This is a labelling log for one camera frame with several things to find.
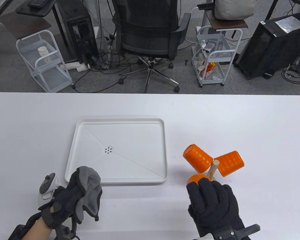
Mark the person's left hand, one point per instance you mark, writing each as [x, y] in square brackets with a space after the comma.
[65, 197]

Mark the person's right hand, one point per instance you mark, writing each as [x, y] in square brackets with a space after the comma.
[215, 205]

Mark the green grey hand towel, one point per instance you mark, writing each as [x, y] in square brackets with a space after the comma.
[91, 185]

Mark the orange cup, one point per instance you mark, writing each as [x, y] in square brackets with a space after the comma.
[198, 158]
[196, 178]
[230, 163]

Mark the person's left forearm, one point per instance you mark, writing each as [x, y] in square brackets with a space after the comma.
[37, 231]

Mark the wooden cup rack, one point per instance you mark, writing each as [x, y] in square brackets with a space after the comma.
[213, 170]

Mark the grey white left controller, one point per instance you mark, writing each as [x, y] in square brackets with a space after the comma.
[46, 187]

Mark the grey white controller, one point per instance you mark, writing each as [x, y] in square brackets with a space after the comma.
[46, 187]
[251, 228]

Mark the grey white right controller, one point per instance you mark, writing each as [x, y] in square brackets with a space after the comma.
[251, 228]

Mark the black left wrist tracker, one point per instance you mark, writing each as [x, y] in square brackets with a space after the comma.
[16, 232]

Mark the white plastic tray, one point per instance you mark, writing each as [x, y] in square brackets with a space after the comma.
[125, 135]

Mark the white metal cart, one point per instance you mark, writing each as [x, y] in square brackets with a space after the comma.
[53, 77]
[221, 53]

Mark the white plastic pipe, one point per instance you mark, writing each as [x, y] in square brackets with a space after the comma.
[70, 66]

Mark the orange snack packet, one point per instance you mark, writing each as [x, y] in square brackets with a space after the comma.
[210, 68]

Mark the white plastic bottle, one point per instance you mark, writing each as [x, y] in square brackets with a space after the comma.
[43, 51]

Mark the white power adapter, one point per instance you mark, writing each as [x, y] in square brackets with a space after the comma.
[208, 47]

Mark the black computer tower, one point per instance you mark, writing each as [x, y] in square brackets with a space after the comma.
[77, 25]
[270, 50]

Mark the brown wooden board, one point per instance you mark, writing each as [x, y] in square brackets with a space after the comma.
[227, 24]
[25, 26]

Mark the black office chair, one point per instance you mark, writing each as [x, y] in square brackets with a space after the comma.
[150, 37]

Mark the black desk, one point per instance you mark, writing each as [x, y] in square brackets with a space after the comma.
[40, 12]

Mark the silver foil bag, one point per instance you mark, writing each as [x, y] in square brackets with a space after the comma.
[290, 24]

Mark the beige fabric bag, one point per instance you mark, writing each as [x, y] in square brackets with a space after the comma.
[232, 10]

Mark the black keyboard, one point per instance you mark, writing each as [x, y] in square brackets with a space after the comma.
[37, 3]

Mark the black power bank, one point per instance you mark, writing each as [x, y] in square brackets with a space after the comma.
[205, 6]

